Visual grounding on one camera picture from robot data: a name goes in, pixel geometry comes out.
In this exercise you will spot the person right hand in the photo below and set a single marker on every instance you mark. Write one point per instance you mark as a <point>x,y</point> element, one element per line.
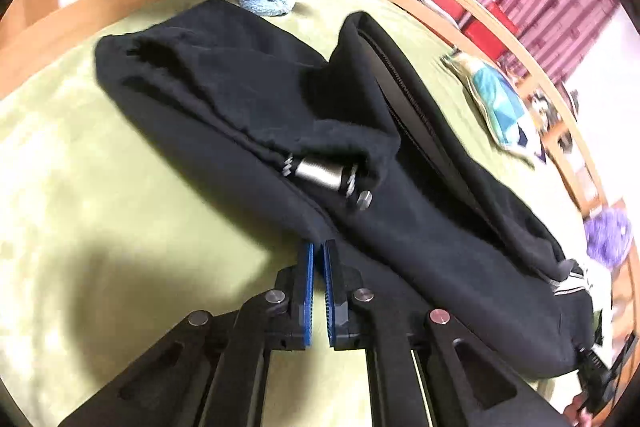
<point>576,413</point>

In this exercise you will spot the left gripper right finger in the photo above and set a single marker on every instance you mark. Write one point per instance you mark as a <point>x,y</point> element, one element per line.
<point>425,368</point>

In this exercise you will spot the geometric patterned pillow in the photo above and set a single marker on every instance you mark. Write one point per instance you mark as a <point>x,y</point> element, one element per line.
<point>506,116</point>

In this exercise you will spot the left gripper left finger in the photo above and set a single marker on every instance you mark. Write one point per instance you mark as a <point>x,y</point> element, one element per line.
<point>211,370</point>

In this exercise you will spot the purple plush toy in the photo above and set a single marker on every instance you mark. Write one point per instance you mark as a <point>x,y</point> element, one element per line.
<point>609,237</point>

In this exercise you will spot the black sweatpants white stripe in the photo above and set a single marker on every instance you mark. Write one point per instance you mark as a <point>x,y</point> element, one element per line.
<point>351,147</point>

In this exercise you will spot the green fleece bed blanket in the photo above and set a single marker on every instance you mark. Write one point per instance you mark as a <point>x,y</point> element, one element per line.
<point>104,247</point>

